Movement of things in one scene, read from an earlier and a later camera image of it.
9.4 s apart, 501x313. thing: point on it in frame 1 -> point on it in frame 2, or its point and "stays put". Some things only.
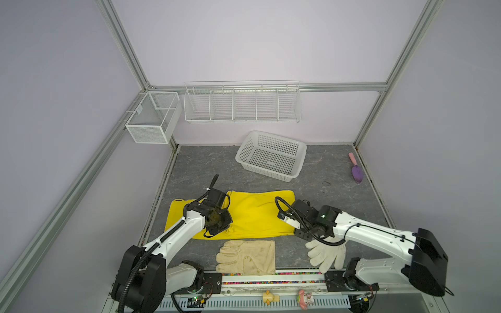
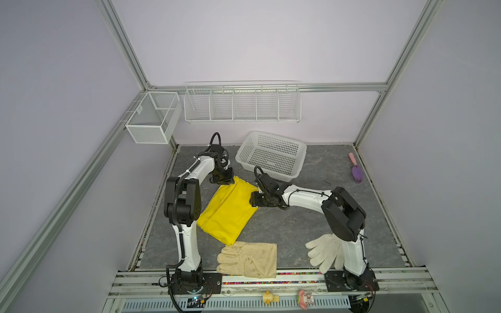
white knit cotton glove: (323, 255) stays put
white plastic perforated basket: (273, 156) stays put
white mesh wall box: (156, 115) stays put
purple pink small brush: (357, 171) stays put
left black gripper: (227, 220) -> (227, 180)
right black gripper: (301, 235) -> (253, 199)
